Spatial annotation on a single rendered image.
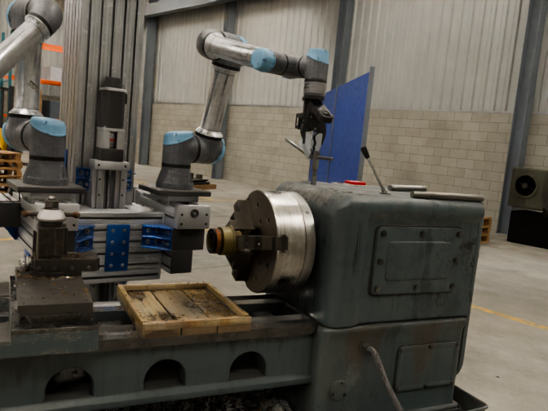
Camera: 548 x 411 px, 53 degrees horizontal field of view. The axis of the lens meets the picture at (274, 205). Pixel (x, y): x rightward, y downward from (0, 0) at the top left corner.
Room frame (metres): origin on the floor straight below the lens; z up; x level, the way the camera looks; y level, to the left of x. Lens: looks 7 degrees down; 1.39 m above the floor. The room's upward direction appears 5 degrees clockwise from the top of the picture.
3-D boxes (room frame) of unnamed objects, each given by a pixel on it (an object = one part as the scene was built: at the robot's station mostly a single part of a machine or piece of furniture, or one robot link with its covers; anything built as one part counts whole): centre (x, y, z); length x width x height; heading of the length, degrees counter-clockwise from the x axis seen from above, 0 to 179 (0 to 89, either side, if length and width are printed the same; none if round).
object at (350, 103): (8.50, -0.81, 1.18); 4.12 x 0.80 x 2.35; 5
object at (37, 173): (1.93, 0.81, 1.21); 0.15 x 0.15 x 0.10
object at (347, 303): (1.87, -0.35, 1.06); 0.59 x 0.48 x 0.39; 117
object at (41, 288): (1.40, 0.57, 0.95); 0.43 x 0.17 x 0.05; 27
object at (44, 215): (1.46, 0.60, 1.13); 0.08 x 0.08 x 0.03
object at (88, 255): (1.47, 0.57, 0.99); 0.20 x 0.10 x 0.05; 117
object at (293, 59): (1.94, -0.02, 1.65); 0.11 x 0.11 x 0.08; 44
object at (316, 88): (1.88, -0.10, 1.57); 0.08 x 0.08 x 0.05
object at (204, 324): (1.55, 0.24, 0.89); 0.36 x 0.30 x 0.04; 27
